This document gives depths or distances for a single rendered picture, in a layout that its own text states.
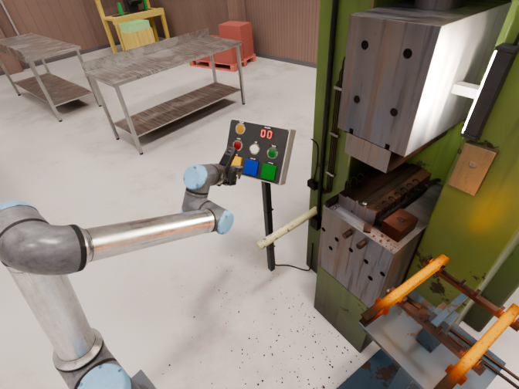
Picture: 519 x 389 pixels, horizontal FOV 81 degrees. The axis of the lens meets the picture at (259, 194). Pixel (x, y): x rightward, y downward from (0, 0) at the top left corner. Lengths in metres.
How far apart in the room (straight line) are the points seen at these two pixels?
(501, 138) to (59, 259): 1.22
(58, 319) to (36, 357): 1.45
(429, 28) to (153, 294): 2.16
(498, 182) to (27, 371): 2.57
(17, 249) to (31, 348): 1.81
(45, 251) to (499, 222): 1.31
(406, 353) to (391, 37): 1.08
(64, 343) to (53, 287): 0.23
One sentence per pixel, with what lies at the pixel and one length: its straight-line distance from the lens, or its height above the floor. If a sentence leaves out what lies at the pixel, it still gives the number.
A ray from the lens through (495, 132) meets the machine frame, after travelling 1.16.
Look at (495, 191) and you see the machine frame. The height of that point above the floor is 1.22.
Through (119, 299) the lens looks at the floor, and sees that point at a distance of 2.49.
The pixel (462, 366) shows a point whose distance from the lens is 1.09.
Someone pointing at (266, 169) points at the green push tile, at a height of 1.02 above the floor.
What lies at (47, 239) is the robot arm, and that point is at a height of 1.42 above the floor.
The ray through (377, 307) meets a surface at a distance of 1.08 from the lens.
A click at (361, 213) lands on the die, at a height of 0.95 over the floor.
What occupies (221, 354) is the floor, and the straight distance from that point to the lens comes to 2.07.
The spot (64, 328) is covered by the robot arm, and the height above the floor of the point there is 1.05.
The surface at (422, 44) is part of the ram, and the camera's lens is 1.03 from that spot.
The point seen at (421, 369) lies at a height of 0.70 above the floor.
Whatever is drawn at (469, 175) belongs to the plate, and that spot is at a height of 1.25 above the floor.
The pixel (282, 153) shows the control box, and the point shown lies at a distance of 1.48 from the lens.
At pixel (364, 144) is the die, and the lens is 1.23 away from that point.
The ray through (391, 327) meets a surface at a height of 0.70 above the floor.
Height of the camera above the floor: 1.89
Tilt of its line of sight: 40 degrees down
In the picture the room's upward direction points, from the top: 5 degrees counter-clockwise
